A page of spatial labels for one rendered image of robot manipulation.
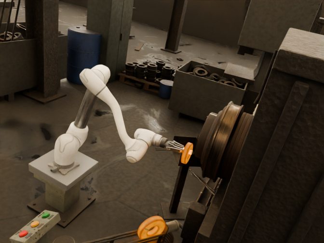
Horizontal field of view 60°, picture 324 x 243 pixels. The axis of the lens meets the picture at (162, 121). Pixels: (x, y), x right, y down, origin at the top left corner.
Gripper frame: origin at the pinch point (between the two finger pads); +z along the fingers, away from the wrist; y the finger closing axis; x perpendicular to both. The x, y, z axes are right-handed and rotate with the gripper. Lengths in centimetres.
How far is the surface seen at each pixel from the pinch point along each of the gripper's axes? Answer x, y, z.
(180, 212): -83, -30, -2
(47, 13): 50, -124, -247
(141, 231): -12, 70, 2
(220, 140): 36, 40, 25
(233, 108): 48, 23, 25
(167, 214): -83, -21, -11
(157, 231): -16, 62, 8
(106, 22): 36, -236, -233
